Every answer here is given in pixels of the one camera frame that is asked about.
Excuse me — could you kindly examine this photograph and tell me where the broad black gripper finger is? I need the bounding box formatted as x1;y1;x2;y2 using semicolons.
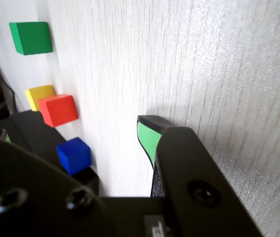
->
0;128;111;237

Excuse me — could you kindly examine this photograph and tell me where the slim black gripper finger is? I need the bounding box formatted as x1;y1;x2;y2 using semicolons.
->
137;115;264;237

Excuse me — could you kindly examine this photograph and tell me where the blue wooden cube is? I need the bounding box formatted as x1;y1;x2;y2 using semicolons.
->
55;137;92;176

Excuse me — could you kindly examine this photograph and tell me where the red wooden cube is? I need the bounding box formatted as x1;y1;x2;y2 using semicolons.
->
37;94;79;128

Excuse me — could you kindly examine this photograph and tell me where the yellow wooden cube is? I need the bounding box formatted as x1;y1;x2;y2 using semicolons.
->
24;84;57;112

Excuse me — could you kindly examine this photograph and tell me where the green wooden cube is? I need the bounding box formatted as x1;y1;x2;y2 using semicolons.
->
8;21;54;56

